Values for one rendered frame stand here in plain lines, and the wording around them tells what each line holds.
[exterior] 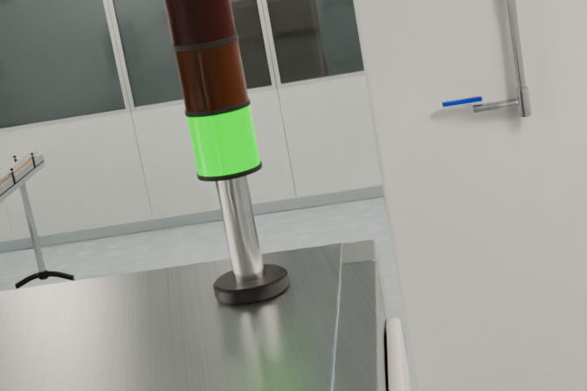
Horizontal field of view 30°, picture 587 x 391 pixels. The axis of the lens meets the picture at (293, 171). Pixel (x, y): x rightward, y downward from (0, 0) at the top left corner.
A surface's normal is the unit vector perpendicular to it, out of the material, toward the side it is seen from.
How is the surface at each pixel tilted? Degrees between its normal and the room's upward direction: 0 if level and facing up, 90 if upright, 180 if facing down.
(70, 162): 90
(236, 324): 0
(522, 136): 90
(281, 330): 0
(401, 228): 90
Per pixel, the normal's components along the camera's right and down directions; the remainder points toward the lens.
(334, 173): -0.07, 0.24
